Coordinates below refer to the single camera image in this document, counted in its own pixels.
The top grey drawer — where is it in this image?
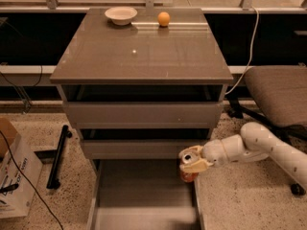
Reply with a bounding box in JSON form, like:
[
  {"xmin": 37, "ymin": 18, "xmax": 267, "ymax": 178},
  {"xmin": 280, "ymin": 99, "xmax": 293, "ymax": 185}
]
[{"xmin": 63, "ymin": 102, "xmax": 223, "ymax": 128}]

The middle grey drawer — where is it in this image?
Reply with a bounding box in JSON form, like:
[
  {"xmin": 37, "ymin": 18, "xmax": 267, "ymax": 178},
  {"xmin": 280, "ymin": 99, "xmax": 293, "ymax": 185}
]
[{"xmin": 81, "ymin": 140, "xmax": 206, "ymax": 159}]

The white cable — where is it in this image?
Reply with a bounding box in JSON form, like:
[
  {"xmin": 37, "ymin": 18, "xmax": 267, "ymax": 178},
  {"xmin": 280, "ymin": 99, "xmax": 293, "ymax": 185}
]
[{"xmin": 224, "ymin": 7, "xmax": 260, "ymax": 96}]

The black cable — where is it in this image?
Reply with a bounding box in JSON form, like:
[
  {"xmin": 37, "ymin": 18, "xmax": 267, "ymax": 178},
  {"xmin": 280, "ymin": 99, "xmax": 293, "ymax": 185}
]
[{"xmin": 0, "ymin": 129, "xmax": 65, "ymax": 230}]

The grey drawer cabinet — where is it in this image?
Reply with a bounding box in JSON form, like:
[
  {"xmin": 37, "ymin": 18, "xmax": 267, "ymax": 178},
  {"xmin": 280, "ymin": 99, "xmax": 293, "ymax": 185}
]
[{"xmin": 49, "ymin": 7, "xmax": 234, "ymax": 170}]

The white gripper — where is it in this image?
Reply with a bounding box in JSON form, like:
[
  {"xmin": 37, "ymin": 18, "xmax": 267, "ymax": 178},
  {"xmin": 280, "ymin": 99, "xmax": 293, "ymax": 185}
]
[{"xmin": 178, "ymin": 140, "xmax": 229, "ymax": 173}]

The white bowl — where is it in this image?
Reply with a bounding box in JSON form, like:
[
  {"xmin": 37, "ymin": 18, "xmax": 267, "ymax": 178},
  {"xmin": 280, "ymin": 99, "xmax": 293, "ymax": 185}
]
[{"xmin": 105, "ymin": 7, "xmax": 137, "ymax": 26}]

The orange fruit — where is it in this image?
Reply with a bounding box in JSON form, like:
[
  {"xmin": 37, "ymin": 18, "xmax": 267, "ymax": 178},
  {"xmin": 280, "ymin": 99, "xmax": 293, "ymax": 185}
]
[{"xmin": 157, "ymin": 11, "xmax": 170, "ymax": 27}]

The open bottom grey drawer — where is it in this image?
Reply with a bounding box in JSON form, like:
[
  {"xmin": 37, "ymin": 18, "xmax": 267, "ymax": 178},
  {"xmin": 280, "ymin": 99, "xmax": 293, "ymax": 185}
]
[{"xmin": 85, "ymin": 158, "xmax": 204, "ymax": 230}]

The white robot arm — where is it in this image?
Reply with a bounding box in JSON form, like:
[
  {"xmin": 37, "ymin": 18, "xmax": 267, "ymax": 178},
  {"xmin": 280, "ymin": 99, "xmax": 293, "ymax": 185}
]
[{"xmin": 178, "ymin": 122, "xmax": 307, "ymax": 195}]

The white cardboard box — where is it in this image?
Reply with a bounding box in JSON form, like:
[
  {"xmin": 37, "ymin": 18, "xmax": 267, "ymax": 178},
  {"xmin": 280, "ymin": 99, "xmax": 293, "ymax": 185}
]
[{"xmin": 0, "ymin": 134, "xmax": 42, "ymax": 219}]

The brown office chair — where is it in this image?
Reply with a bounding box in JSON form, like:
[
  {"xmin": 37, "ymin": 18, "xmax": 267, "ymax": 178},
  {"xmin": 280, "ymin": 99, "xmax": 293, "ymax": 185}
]
[{"xmin": 226, "ymin": 64, "xmax": 307, "ymax": 196}]

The red coke can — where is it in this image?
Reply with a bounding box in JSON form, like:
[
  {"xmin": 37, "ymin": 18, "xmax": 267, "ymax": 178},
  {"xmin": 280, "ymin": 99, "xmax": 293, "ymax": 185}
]
[{"xmin": 178, "ymin": 152, "xmax": 200, "ymax": 184}]

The brown cardboard box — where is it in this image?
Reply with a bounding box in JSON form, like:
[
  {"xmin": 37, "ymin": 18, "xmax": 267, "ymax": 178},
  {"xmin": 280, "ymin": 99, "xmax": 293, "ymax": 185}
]
[{"xmin": 0, "ymin": 118, "xmax": 17, "ymax": 159}]

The black metal bar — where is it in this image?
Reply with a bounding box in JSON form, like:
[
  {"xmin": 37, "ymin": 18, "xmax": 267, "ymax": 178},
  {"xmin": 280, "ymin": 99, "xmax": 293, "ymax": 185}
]
[{"xmin": 46, "ymin": 125, "xmax": 72, "ymax": 190}]

